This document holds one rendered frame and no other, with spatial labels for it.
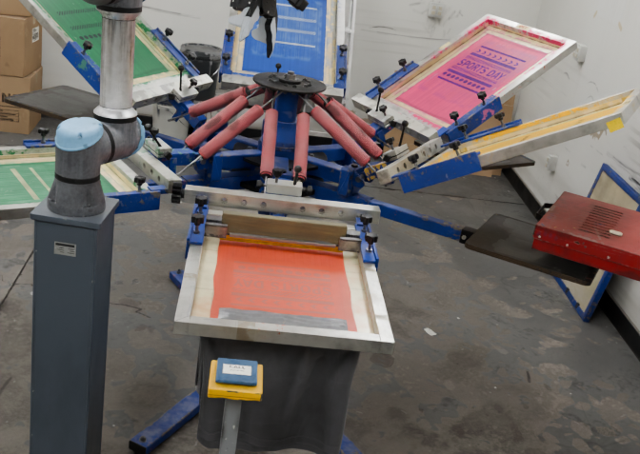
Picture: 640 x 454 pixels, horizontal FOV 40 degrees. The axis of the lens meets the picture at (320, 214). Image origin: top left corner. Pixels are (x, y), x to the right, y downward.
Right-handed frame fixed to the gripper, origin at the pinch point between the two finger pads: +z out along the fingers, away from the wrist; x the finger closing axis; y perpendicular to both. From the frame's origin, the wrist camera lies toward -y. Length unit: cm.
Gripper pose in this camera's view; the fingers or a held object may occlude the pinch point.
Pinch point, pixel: (257, 50)
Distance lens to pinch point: 202.2
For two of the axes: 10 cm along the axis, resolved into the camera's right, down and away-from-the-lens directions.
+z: -1.8, 9.8, -0.2
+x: -3.6, -0.8, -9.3
